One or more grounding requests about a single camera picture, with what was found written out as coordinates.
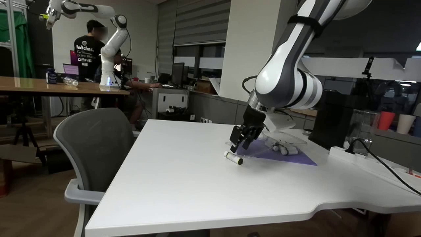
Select black tripod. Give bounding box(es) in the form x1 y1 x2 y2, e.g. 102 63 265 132
12 97 42 152

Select white cup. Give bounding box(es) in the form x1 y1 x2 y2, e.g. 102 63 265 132
396 113 417 135

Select black clamp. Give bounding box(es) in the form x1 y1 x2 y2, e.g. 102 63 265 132
361 55 376 80

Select white power strip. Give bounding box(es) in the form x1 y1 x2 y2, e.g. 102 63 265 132
328 144 387 175

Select small black desk gadget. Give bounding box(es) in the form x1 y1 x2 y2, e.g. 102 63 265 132
44 67 61 85

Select purple mat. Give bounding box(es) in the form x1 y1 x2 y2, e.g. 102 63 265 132
234 134 319 167

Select green cloth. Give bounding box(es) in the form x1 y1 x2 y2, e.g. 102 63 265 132
0 9 36 78

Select black power cable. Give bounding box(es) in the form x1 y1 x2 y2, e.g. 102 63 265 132
345 136 421 197

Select red cup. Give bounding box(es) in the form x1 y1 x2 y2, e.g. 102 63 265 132
376 109 398 131

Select white drawer cabinet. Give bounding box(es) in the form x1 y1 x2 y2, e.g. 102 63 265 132
155 88 191 114

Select white overhead beam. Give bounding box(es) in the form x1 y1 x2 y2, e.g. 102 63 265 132
302 55 421 84

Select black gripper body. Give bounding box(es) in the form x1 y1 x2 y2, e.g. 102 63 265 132
241 102 269 134

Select person in printed black shirt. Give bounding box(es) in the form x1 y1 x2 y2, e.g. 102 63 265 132
73 18 109 84

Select white metal rack frame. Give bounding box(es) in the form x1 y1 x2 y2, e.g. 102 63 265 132
0 0 29 78

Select grey desk partition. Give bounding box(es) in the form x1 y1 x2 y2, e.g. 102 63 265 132
187 90 252 126

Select grey window blinds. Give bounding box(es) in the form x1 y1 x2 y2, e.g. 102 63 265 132
157 0 233 47

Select clear jar with black lid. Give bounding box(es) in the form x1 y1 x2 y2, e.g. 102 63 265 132
350 82 382 155

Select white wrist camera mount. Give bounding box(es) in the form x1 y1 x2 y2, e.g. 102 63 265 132
262 109 296 134

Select wooden table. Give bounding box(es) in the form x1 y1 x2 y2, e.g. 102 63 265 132
0 75 132 132

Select grey office chair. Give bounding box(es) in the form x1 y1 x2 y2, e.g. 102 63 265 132
52 106 138 237

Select laptop with purple screen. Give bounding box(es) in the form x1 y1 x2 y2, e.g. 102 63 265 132
62 61 82 77

